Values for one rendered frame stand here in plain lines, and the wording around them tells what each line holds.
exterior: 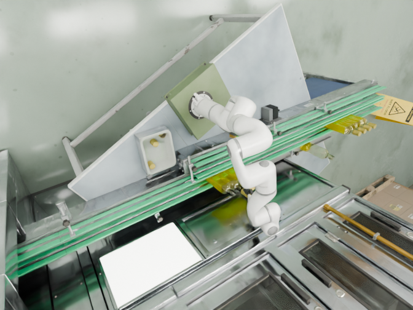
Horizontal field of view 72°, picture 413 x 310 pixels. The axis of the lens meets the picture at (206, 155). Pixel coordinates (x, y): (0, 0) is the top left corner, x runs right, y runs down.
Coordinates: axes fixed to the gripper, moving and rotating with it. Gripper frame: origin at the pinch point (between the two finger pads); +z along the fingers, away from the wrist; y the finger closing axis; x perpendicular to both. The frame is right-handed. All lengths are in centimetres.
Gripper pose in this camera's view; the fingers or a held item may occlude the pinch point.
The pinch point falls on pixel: (247, 194)
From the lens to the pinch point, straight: 153.7
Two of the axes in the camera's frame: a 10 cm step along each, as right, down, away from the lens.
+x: -9.6, 2.3, -1.9
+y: -1.1, -8.6, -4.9
